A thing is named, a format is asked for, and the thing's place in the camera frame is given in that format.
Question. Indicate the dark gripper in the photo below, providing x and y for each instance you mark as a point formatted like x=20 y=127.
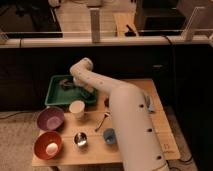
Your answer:
x=66 y=84

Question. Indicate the green plastic tray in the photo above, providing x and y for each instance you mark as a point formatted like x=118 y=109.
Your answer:
x=58 y=96

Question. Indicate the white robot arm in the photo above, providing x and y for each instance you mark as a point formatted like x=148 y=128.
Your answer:
x=137 y=140

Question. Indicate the white paper cup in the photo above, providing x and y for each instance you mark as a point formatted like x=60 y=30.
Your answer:
x=77 y=109

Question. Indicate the purple bowl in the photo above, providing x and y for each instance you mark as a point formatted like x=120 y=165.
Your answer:
x=50 y=118

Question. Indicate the dark grape bunch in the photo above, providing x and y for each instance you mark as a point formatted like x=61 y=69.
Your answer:
x=106 y=102

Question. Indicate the metal spoon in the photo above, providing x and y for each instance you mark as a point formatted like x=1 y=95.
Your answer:
x=106 y=114

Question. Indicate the small metal cup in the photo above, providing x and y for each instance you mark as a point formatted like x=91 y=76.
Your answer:
x=80 y=139

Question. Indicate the red bowl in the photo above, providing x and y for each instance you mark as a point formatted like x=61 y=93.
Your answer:
x=43 y=141

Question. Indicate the wooden table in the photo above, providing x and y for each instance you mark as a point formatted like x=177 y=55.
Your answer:
x=97 y=151

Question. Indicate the white egg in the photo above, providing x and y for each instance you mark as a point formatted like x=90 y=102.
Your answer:
x=51 y=149

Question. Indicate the blue cup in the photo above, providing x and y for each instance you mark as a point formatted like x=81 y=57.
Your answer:
x=109 y=136

